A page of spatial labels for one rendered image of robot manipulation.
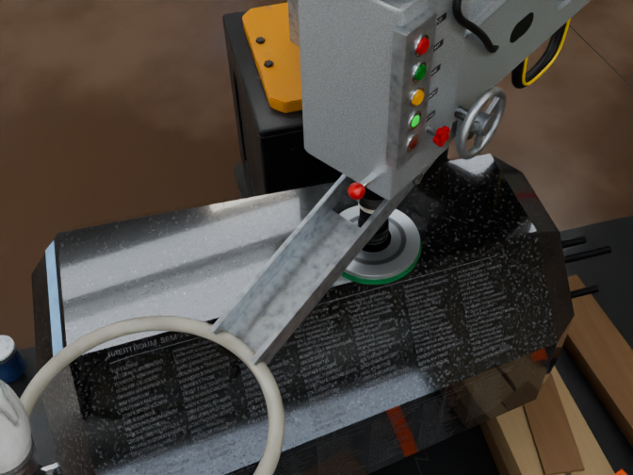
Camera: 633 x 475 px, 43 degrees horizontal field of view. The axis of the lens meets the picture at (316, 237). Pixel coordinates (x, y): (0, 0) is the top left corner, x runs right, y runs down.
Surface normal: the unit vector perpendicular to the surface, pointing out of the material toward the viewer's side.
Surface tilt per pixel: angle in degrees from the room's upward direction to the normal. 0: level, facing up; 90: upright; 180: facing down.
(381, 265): 0
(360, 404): 45
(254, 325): 16
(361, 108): 90
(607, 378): 0
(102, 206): 0
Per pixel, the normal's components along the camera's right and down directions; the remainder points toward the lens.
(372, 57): -0.66, 0.59
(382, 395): 0.20, 0.05
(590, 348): -0.02, -0.65
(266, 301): -0.20, -0.46
